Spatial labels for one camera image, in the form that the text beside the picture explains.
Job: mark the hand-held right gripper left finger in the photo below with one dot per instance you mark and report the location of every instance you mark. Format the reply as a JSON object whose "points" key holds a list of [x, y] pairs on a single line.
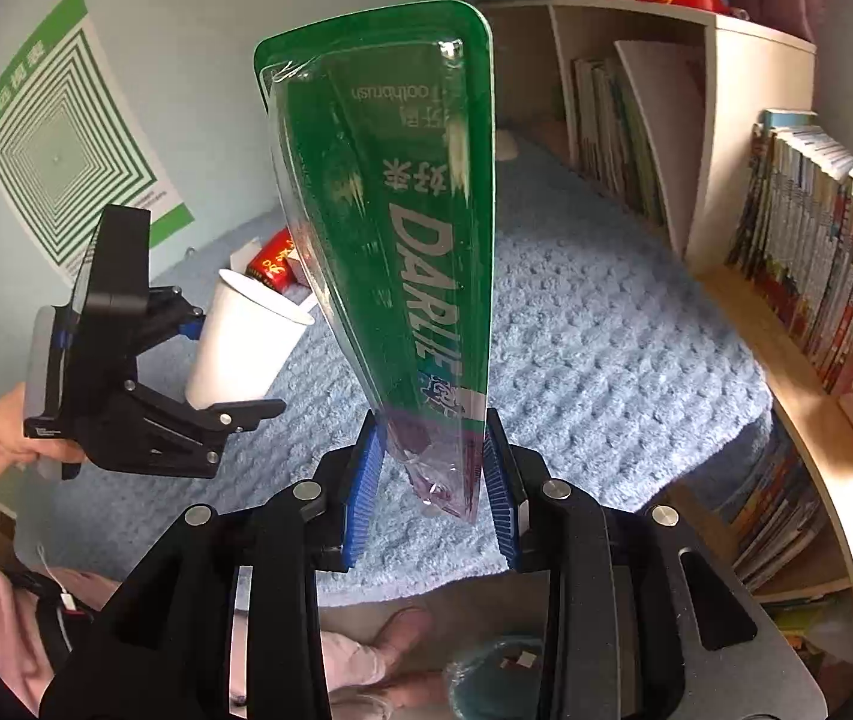
{"points": [[363, 499]]}

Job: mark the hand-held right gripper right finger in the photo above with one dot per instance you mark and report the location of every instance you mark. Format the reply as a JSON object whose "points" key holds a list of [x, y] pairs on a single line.
{"points": [[503, 502]]}

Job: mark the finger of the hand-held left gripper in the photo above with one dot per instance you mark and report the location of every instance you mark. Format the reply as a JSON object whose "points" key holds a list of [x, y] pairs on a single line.
{"points": [[171, 309], [171, 435]]}

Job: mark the white paper cup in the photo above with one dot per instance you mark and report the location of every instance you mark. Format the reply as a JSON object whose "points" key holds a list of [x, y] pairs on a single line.
{"points": [[239, 345]]}

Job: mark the red drink can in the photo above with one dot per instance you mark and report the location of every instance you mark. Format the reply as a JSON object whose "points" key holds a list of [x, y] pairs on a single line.
{"points": [[270, 262]]}

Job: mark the green toothbrush package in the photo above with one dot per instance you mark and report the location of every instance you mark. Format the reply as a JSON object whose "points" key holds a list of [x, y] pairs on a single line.
{"points": [[396, 240]]}

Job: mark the blue plastic bag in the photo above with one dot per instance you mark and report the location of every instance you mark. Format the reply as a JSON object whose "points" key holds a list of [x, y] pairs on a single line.
{"points": [[490, 679]]}

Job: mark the blue fleece blanket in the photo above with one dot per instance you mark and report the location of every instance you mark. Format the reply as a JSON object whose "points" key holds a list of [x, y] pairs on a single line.
{"points": [[621, 330]]}

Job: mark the stack of magazines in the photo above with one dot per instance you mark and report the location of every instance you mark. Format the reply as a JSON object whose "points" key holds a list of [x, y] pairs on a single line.
{"points": [[771, 517]]}

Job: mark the row of thin books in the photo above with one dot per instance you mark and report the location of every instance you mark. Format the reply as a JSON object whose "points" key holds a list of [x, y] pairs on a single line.
{"points": [[614, 135]]}

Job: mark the row of colourful books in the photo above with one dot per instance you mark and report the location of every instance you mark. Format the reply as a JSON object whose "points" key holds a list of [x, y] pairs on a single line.
{"points": [[809, 240]]}

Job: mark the large white leaning book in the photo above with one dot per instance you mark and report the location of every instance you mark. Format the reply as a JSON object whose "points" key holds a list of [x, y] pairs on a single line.
{"points": [[659, 127]]}

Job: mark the white wooden bookshelf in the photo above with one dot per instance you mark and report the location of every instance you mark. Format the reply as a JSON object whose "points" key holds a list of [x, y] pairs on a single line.
{"points": [[741, 90]]}

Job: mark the green square-pattern wall poster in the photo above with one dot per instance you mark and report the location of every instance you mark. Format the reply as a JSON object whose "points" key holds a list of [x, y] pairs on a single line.
{"points": [[59, 157]]}

